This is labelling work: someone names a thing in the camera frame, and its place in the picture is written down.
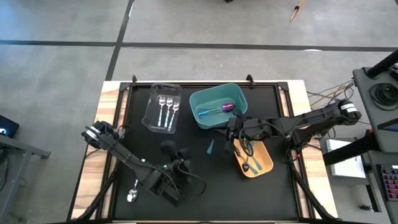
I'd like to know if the backlit keyboard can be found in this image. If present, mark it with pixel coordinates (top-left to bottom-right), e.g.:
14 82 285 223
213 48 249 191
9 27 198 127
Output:
379 164 398 202

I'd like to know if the orange plastic bin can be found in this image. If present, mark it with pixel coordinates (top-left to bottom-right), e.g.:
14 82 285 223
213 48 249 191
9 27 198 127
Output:
233 138 274 179

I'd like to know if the black cart beam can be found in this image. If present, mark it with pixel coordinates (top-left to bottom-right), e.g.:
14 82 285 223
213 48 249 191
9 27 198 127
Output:
322 130 380 167

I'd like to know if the grey workbench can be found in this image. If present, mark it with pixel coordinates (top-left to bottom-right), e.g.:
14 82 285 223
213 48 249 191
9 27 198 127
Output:
0 133 52 224

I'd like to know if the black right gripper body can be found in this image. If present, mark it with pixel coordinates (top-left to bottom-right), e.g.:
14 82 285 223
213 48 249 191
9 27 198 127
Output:
226 116 272 141

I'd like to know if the white box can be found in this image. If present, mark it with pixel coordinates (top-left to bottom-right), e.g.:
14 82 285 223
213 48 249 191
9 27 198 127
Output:
325 139 367 179

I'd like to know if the silver spoons pair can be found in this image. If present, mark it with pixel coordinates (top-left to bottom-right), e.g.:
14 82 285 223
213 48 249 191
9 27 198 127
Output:
126 179 139 203

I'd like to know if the black screen device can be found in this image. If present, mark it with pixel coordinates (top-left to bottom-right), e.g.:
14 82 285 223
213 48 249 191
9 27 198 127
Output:
0 114 20 138

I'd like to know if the yellow hanging cord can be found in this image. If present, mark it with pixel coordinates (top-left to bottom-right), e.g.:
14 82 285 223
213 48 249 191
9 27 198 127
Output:
290 0 305 22

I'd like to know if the clear plastic bin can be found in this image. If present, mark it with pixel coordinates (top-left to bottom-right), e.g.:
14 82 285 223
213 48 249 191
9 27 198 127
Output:
141 83 183 135

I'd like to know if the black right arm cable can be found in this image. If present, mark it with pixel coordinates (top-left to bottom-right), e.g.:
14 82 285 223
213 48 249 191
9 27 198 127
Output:
238 123 282 157

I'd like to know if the black pole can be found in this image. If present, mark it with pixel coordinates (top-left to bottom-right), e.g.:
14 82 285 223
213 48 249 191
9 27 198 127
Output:
366 49 398 78

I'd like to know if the black table mat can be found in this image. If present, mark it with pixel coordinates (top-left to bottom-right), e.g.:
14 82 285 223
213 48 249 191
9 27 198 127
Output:
113 83 299 222

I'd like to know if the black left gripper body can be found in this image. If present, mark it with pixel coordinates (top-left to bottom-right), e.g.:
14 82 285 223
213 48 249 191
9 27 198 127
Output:
164 157 193 200

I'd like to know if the teal plastic bin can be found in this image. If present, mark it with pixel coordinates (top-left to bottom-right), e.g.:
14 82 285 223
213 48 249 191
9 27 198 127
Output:
188 82 249 130

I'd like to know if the floor cable bundle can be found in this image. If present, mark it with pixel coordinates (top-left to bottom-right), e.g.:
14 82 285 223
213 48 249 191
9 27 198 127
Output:
306 79 357 113

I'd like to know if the black cable coil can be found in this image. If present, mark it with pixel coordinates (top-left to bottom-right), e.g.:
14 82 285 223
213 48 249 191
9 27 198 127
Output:
369 82 398 111

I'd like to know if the grey equipment cart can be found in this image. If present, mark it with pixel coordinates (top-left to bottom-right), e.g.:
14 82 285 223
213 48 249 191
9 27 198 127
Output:
352 66 398 154

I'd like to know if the grey keyboard stand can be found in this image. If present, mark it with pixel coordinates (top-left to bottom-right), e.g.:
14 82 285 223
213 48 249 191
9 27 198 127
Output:
361 151 398 224

